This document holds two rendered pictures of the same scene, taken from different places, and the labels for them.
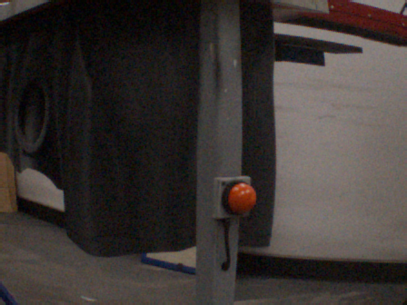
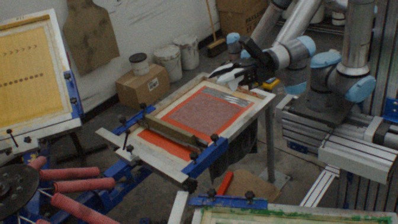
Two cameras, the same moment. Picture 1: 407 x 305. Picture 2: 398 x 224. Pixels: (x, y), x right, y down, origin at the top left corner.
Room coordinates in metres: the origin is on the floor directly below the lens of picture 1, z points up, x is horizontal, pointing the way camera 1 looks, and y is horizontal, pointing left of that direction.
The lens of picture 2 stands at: (2.07, 1.96, 2.23)
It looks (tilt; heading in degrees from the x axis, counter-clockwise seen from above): 35 degrees down; 266
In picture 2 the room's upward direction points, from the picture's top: 11 degrees counter-clockwise
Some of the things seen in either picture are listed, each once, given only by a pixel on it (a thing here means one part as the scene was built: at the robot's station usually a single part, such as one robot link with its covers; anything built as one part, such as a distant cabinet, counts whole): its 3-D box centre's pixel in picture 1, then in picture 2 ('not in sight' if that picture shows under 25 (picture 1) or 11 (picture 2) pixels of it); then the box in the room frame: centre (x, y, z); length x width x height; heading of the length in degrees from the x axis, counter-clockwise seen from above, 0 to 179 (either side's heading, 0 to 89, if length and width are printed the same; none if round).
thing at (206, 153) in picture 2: not in sight; (206, 157); (1.96, 0.60, 0.98); 0.30 x 0.05 x 0.07; 38
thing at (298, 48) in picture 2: not in sight; (295, 51); (1.64, 0.94, 1.65); 0.11 x 0.08 x 0.09; 17
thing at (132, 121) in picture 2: not in sight; (136, 122); (2.30, 0.16, 0.98); 0.30 x 0.05 x 0.07; 38
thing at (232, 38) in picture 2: not in sight; (234, 43); (1.63, 0.02, 1.28); 0.09 x 0.08 x 0.11; 157
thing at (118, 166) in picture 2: not in sight; (121, 168); (2.39, 0.58, 1.02); 0.17 x 0.06 x 0.05; 38
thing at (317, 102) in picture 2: not in sight; (323, 93); (1.42, 0.73, 1.31); 0.15 x 0.15 x 0.10
